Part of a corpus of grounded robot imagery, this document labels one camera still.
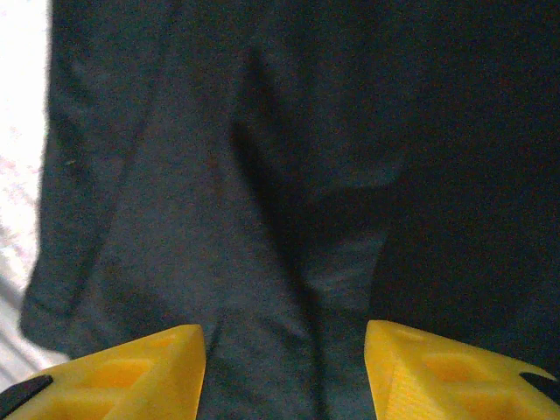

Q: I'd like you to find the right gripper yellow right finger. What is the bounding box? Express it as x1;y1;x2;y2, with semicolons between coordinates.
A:
365;319;560;420

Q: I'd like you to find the black garment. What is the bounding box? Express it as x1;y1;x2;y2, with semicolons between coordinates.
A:
19;0;560;420

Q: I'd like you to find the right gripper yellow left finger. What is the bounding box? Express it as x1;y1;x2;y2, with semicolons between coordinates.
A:
0;323;207;420

